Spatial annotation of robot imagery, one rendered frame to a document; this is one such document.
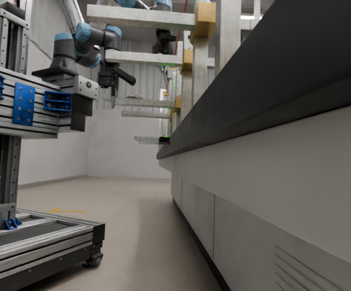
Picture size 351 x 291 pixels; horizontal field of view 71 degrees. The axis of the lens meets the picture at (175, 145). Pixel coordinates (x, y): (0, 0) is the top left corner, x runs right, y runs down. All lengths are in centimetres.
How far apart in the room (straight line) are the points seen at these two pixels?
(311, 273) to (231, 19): 50
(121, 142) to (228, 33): 857
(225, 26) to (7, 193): 122
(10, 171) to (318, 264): 126
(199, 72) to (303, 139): 50
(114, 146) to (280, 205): 878
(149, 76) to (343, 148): 922
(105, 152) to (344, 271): 872
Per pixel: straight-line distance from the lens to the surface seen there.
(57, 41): 156
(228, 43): 45
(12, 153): 140
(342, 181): 19
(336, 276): 55
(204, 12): 68
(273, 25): 21
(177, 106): 109
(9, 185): 140
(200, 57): 70
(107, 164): 901
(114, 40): 121
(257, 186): 30
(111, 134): 904
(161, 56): 92
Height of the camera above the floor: 58
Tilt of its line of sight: 4 degrees up
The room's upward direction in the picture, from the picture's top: 2 degrees clockwise
